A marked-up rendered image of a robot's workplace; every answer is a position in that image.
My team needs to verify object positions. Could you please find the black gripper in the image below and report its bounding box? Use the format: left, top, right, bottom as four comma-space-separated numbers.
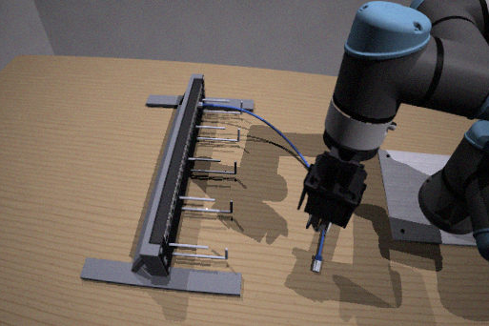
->
297, 129, 379, 236

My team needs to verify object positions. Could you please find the grey network port rack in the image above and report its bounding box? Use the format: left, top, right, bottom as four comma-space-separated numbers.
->
80, 73, 254, 296

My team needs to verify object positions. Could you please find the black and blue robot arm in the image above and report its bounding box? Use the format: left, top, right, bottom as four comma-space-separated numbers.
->
324, 0, 489, 261

